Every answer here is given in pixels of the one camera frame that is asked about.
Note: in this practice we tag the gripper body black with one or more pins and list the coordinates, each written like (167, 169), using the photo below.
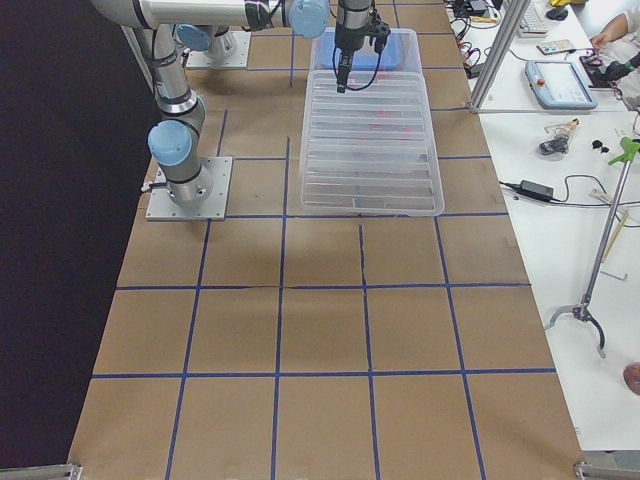
(345, 41)

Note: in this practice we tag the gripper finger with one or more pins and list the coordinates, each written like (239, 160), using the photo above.
(379, 43)
(343, 71)

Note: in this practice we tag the clear plastic box lid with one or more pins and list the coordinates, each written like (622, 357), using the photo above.
(370, 145)

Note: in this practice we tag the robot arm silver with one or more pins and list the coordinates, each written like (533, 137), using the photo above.
(215, 42)
(160, 27)

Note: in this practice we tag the blue plastic tray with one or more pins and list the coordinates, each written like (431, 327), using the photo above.
(365, 59)

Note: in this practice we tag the clear plastic storage box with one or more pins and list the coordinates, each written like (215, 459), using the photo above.
(370, 50)

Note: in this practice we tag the teach pendant tablet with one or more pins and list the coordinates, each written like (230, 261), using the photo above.
(559, 85)

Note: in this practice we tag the black power adapter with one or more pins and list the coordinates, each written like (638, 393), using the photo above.
(536, 191)

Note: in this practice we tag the aluminium frame post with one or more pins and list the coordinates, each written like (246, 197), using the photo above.
(506, 32)

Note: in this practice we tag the green handled grabber tool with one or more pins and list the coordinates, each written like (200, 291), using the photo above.
(580, 311)

